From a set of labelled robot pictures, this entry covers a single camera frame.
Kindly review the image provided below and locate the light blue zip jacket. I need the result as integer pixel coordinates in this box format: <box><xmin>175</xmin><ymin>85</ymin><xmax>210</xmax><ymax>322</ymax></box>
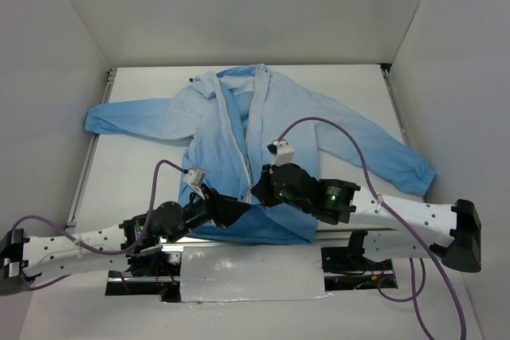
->
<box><xmin>84</xmin><ymin>79</ymin><xmax>436</xmax><ymax>228</ymax></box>

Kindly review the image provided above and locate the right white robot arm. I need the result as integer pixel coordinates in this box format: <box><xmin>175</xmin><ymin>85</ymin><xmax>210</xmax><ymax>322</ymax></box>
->
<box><xmin>252</xmin><ymin>163</ymin><xmax>481</xmax><ymax>273</ymax></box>

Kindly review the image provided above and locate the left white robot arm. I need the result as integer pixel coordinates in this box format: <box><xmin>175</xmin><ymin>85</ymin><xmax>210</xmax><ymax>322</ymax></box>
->
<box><xmin>1</xmin><ymin>190</ymin><xmax>250</xmax><ymax>295</ymax></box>

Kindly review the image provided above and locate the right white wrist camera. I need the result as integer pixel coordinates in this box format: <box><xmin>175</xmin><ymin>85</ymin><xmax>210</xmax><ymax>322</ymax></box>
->
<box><xmin>267</xmin><ymin>139</ymin><xmax>295</xmax><ymax>166</ymax></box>

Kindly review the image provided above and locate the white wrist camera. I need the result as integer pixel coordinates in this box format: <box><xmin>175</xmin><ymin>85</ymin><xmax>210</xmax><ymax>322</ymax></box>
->
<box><xmin>182</xmin><ymin>166</ymin><xmax>206</xmax><ymax>199</ymax></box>
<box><xmin>267</xmin><ymin>139</ymin><xmax>295</xmax><ymax>166</ymax></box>

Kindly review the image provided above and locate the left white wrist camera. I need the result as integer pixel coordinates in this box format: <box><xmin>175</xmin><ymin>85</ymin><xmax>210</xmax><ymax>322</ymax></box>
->
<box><xmin>182</xmin><ymin>166</ymin><xmax>206</xmax><ymax>199</ymax></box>

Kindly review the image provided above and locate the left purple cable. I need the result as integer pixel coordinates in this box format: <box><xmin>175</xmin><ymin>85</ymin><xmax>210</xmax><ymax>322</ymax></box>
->
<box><xmin>10</xmin><ymin>159</ymin><xmax>190</xmax><ymax>290</ymax></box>

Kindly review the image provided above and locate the purple cable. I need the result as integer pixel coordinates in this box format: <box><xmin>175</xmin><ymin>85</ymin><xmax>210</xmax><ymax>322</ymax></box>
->
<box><xmin>10</xmin><ymin>159</ymin><xmax>190</xmax><ymax>290</ymax></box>
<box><xmin>280</xmin><ymin>116</ymin><xmax>467</xmax><ymax>340</ymax></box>

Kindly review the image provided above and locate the aluminium rail frame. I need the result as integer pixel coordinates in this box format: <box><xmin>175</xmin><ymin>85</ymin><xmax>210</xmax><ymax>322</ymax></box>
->
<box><xmin>59</xmin><ymin>61</ymin><xmax>444</xmax><ymax>297</ymax></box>

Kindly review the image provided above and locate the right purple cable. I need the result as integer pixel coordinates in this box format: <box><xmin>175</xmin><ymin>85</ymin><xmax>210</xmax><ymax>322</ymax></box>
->
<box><xmin>280</xmin><ymin>116</ymin><xmax>467</xmax><ymax>340</ymax></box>

